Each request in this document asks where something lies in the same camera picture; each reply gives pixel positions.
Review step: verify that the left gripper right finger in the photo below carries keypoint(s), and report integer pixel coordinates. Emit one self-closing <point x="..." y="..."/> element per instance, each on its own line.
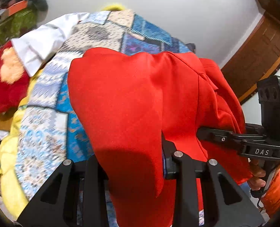
<point x="224" y="202"/>

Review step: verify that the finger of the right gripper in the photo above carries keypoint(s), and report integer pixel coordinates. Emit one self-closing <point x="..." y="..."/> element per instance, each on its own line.
<point x="216" y="135"/>
<point x="254" y="129"/>

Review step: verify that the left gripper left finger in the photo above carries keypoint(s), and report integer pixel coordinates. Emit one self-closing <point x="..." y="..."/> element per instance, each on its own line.
<point x="55" y="203"/>

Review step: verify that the red garment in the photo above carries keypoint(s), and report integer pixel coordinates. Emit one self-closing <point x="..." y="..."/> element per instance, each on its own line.
<point x="128" y="104"/>

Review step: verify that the orange sleeve forearm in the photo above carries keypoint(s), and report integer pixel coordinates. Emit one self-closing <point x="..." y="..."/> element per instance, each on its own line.
<point x="271" y="200"/>

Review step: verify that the right hand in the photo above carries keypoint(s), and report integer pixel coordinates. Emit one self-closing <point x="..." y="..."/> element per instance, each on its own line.
<point x="256" y="182"/>

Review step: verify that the yellow blanket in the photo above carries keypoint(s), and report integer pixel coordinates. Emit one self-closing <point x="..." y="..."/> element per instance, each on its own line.
<point x="11" y="192"/>

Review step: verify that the blue patchwork bedspread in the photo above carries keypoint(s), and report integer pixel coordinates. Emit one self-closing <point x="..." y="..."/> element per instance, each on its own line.
<point x="50" y="131"/>

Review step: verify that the brown wooden door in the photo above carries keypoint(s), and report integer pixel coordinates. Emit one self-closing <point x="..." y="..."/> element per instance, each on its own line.
<point x="259" y="55"/>

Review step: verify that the red plush toy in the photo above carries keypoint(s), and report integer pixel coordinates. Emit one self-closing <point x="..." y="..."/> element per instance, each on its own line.
<point x="14" y="80"/>

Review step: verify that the white pillow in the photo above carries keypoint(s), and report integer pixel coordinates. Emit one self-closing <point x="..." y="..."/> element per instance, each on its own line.
<point x="37" y="46"/>

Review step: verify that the green bag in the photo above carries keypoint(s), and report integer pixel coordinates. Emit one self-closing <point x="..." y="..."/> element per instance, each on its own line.
<point x="17" y="24"/>

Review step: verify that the orange box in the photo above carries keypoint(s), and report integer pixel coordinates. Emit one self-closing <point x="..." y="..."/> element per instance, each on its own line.
<point x="15" y="8"/>

